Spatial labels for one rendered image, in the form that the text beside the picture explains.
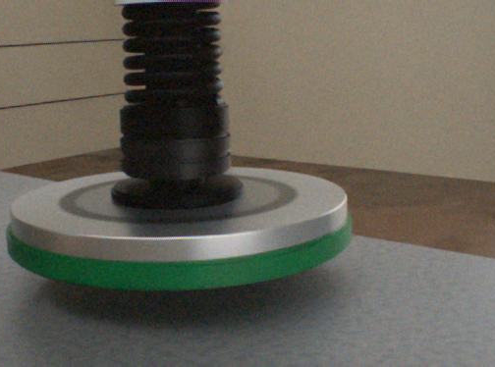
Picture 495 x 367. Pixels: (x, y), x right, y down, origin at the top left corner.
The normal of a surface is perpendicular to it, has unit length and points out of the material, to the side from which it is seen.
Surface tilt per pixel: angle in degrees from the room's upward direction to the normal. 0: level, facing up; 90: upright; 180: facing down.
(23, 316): 0
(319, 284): 0
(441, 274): 0
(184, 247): 90
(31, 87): 90
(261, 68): 90
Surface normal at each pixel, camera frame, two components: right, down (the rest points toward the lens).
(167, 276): 0.05, 0.19
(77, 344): -0.03, -0.98
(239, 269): 0.39, 0.17
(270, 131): -0.61, 0.17
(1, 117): 0.79, 0.10
